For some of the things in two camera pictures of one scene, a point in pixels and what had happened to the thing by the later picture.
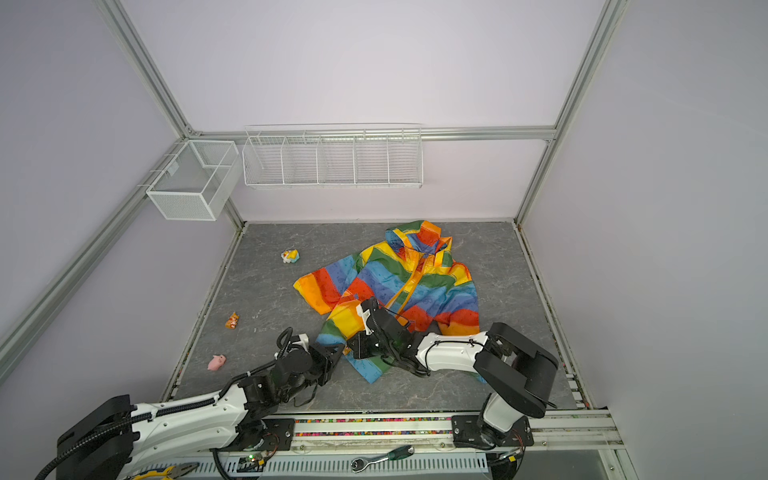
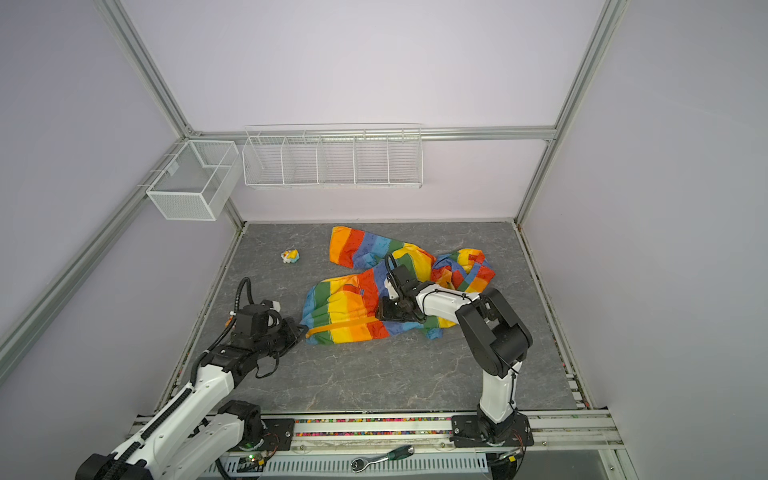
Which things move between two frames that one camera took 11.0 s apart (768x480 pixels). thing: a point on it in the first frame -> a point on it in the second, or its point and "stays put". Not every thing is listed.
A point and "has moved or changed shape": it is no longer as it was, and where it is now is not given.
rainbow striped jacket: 412,273 has moved or changed shape
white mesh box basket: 198,180 stays put
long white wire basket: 348,155 stays put
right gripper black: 361,350 -> 385,313
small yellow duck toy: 290,256 stays put
